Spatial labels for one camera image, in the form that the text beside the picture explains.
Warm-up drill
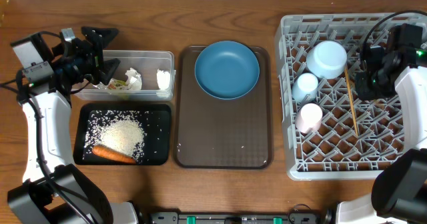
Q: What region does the light blue rice bowl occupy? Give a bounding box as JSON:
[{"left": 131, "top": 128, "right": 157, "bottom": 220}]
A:
[{"left": 306, "top": 41, "right": 347, "bottom": 79}]

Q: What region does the grey dishwasher rack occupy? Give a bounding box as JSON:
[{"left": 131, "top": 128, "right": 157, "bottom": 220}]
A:
[{"left": 274, "top": 12, "right": 427, "bottom": 181}]

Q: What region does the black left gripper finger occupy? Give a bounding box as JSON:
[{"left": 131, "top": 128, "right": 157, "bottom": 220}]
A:
[
  {"left": 81, "top": 26, "right": 119, "bottom": 49},
  {"left": 98, "top": 58, "right": 120, "bottom": 85}
]

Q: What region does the dark brown serving tray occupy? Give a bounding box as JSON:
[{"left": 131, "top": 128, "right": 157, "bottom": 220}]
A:
[{"left": 174, "top": 46, "right": 273, "bottom": 169}]

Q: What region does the pink cup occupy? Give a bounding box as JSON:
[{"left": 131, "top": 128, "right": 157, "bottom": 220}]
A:
[{"left": 295, "top": 103, "right": 323, "bottom": 134}]

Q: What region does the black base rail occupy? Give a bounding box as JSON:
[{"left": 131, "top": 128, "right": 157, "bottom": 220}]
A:
[{"left": 144, "top": 204, "right": 336, "bottom": 224}]

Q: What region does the black plastic tray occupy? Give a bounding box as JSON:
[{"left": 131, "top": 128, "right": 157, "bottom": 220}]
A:
[{"left": 73, "top": 102, "right": 171, "bottom": 165}]

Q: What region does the white paper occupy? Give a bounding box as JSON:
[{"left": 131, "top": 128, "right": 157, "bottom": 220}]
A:
[
  {"left": 125, "top": 68, "right": 142, "bottom": 91},
  {"left": 156, "top": 69, "right": 171, "bottom": 90}
]

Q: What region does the dark blue plate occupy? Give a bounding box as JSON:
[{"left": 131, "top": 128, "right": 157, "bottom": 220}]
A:
[{"left": 194, "top": 41, "right": 260, "bottom": 100}]

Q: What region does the light blue cup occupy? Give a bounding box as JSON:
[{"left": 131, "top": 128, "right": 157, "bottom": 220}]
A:
[{"left": 292, "top": 73, "right": 318, "bottom": 103}]

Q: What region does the pile of white rice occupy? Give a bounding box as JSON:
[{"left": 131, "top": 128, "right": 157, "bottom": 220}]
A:
[{"left": 83, "top": 109, "right": 171, "bottom": 161}]

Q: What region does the clear plastic bin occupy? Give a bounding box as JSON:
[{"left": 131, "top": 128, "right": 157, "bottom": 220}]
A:
[{"left": 73, "top": 50, "right": 175, "bottom": 101}]

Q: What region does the foil snack wrapper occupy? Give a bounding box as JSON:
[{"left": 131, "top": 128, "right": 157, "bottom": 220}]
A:
[{"left": 96, "top": 79, "right": 131, "bottom": 101}]

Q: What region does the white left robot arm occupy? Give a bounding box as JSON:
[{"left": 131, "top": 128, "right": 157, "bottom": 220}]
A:
[{"left": 7, "top": 27, "right": 140, "bottom": 223}]

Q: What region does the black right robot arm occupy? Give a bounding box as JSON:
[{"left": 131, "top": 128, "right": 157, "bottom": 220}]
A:
[{"left": 336, "top": 24, "right": 426, "bottom": 223}]

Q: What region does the orange carrot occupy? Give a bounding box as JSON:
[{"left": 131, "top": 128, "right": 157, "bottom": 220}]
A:
[{"left": 92, "top": 145, "right": 136, "bottom": 164}]

